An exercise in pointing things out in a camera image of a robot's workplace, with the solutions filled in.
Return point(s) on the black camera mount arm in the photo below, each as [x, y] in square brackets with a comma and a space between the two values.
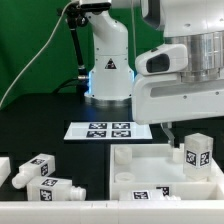
[75, 18]

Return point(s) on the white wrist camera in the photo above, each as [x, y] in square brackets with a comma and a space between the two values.
[166, 58]

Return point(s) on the white left fence bar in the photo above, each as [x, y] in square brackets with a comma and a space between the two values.
[5, 169]

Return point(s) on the white fence bar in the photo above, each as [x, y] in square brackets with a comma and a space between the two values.
[5, 169]
[113, 212]

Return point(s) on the black camera on mount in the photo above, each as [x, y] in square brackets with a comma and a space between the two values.
[95, 5]

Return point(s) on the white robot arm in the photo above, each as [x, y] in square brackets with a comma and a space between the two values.
[181, 79]

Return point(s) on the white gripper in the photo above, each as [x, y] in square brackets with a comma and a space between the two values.
[165, 99]

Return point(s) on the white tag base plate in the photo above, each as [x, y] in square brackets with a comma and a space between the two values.
[107, 131]

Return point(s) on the white front fence bar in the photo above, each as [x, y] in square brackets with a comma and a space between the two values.
[113, 212]

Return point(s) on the white square tabletop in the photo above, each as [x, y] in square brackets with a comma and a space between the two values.
[158, 166]

